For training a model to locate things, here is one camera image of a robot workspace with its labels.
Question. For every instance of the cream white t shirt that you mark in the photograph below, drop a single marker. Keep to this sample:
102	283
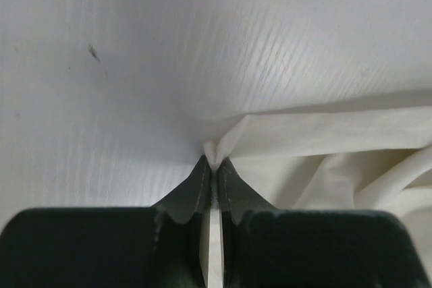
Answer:
371	153

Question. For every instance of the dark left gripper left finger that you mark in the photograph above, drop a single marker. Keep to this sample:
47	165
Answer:
155	246

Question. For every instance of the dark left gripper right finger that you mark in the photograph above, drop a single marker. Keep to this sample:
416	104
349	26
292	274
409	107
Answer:
264	246

